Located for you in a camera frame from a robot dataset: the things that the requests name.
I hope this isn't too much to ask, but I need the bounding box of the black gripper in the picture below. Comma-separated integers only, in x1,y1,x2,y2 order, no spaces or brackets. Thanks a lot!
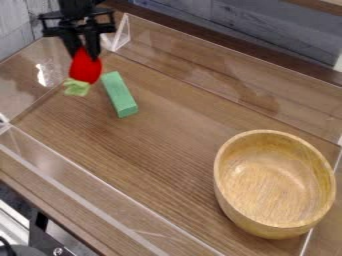
39,0,116,60

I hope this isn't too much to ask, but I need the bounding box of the red plush strawberry toy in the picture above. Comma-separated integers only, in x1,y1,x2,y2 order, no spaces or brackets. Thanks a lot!
63,47,102,97

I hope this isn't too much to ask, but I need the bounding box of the black cable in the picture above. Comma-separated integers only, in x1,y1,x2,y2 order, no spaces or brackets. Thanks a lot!
0,236,17,256

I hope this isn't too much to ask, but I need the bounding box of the wooden bowl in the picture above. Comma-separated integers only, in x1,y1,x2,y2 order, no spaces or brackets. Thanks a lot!
214,130,337,239

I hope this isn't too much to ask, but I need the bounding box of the clear acrylic tray wall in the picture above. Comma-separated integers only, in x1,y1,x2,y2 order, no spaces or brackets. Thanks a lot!
0,16,342,256

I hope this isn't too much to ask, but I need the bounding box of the green foam block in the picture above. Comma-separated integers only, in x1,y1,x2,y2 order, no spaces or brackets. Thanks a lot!
100,71,139,118

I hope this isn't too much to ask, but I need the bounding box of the black table leg bracket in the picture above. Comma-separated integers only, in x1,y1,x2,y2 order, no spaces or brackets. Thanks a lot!
28,211,76,256

